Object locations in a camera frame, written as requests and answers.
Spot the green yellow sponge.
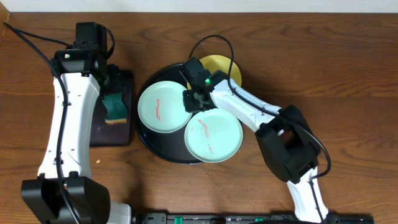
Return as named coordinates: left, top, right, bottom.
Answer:
left=102, top=92, right=128, bottom=124

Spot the mint plate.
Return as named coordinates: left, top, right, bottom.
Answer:
left=184, top=109, right=243, bottom=163
left=137, top=81, right=192, bottom=133

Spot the yellow plate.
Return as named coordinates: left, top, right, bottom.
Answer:
left=200, top=55, right=242, bottom=86

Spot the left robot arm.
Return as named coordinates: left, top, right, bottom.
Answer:
left=21, top=49, right=133, bottom=223

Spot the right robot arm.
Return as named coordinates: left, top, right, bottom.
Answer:
left=180, top=69, right=328, bottom=223

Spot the dark rectangular tray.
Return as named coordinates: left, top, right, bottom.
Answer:
left=90, top=70, right=134, bottom=147

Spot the round black tray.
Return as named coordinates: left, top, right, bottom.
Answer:
left=136, top=64, right=202, bottom=164

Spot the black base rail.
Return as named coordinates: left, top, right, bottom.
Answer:
left=136, top=213, right=375, bottom=224

